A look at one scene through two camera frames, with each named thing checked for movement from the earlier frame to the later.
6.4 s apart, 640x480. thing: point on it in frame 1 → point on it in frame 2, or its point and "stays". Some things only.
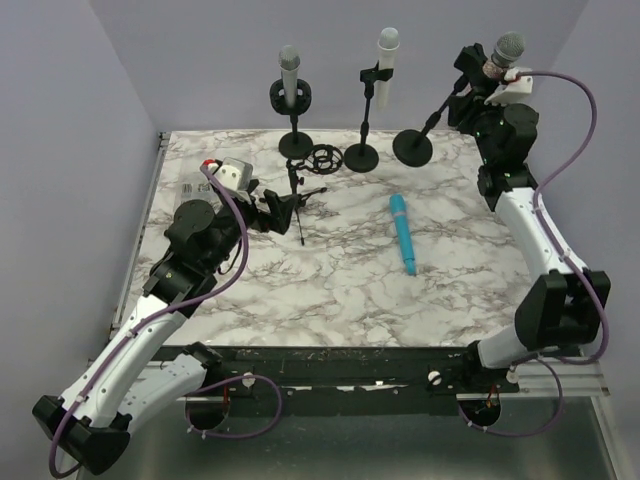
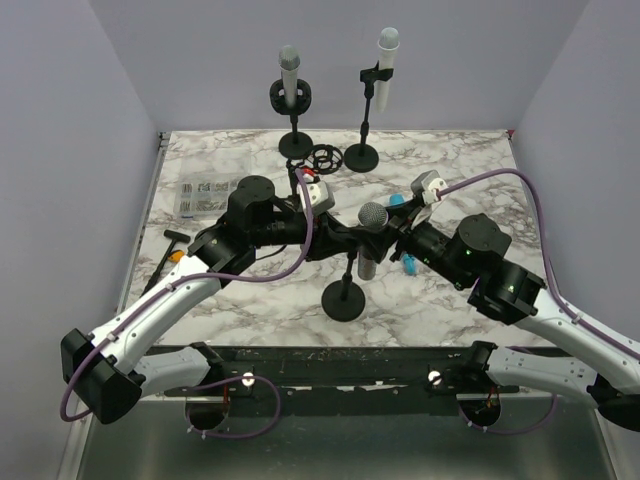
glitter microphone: (508, 50) → (371, 214)
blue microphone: (399, 210) stays
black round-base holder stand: (413, 148) → (344, 300)
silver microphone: (289, 59) stays
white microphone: (388, 42) stays
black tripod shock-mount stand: (321, 159) stays
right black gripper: (463, 108) → (403, 225)
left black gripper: (280, 216) → (328, 238)
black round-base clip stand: (363, 157) stays
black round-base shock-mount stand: (293, 145) stays
